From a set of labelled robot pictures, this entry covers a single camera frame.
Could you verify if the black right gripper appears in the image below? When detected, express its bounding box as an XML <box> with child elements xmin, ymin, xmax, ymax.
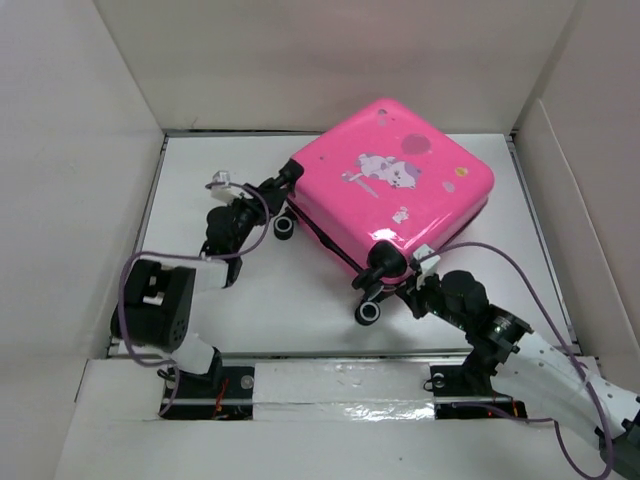
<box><xmin>395</xmin><ymin>265</ymin><xmax>469</xmax><ymax>331</ymax></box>

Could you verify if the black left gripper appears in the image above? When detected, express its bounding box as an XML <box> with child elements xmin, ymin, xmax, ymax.
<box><xmin>227</xmin><ymin>184</ymin><xmax>287</xmax><ymax>254</ymax></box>

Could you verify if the pink hard-shell suitcase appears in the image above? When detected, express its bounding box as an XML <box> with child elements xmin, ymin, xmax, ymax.
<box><xmin>272</xmin><ymin>97</ymin><xmax>496</xmax><ymax>327</ymax></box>

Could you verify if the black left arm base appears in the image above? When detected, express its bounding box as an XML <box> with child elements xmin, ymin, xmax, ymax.
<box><xmin>157</xmin><ymin>365</ymin><xmax>255</xmax><ymax>421</ymax></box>

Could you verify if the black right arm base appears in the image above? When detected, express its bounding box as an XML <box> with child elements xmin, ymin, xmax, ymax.
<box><xmin>423</xmin><ymin>364</ymin><xmax>528</xmax><ymax>421</ymax></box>

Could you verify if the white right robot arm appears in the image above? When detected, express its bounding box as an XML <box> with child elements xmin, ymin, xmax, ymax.
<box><xmin>398</xmin><ymin>270</ymin><xmax>639</xmax><ymax>479</ymax></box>

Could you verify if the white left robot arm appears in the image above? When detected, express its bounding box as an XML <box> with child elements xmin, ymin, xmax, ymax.
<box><xmin>110</xmin><ymin>166</ymin><xmax>302</xmax><ymax>397</ymax></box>

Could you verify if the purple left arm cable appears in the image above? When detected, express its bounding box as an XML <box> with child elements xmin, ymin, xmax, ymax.
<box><xmin>118</xmin><ymin>182</ymin><xmax>271</xmax><ymax>416</ymax></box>

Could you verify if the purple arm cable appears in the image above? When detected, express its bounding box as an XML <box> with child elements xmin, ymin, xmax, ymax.
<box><xmin>118</xmin><ymin>182</ymin><xmax>271</xmax><ymax>416</ymax></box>
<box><xmin>419</xmin><ymin>241</ymin><xmax>616</xmax><ymax>480</ymax></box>

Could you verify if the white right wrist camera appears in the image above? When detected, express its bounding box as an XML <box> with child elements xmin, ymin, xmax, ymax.
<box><xmin>411</xmin><ymin>244</ymin><xmax>441</xmax><ymax>288</ymax></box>

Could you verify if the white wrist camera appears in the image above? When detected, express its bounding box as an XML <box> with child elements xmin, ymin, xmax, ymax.
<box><xmin>411</xmin><ymin>244</ymin><xmax>441</xmax><ymax>288</ymax></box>
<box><xmin>205</xmin><ymin>170</ymin><xmax>241</xmax><ymax>204</ymax></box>

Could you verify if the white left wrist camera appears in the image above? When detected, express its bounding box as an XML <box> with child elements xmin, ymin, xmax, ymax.
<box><xmin>205</xmin><ymin>170</ymin><xmax>241</xmax><ymax>204</ymax></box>

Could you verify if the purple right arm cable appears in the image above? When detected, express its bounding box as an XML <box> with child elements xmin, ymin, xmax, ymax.
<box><xmin>419</xmin><ymin>241</ymin><xmax>616</xmax><ymax>480</ymax></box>

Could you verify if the aluminium front rail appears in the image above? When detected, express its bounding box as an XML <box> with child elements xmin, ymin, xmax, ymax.
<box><xmin>107</xmin><ymin>349</ymin><xmax>531</xmax><ymax>362</ymax></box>

